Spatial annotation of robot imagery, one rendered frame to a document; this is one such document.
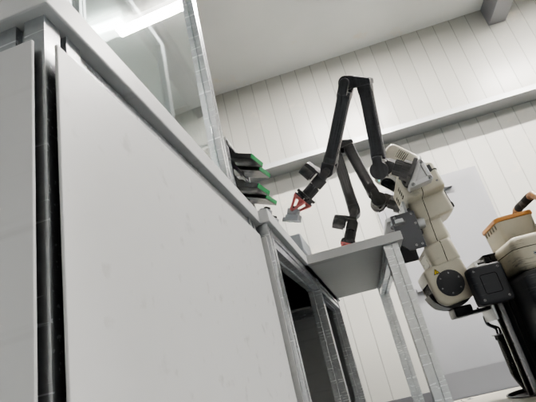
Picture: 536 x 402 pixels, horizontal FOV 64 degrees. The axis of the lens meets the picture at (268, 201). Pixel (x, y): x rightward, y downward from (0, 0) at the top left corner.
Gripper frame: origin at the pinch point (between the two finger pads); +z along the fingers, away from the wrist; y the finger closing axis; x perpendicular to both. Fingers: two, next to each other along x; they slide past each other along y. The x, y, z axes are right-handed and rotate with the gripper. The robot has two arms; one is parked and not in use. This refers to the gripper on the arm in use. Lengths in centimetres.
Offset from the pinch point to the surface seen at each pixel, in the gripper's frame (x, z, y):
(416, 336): 77, -2, 42
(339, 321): 39, 29, -44
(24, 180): 63, -4, 160
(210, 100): 21, -15, 108
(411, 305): 70, -8, 41
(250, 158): -31.9, -4.2, 7.9
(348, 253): 47, -7, 47
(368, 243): 49, -13, 45
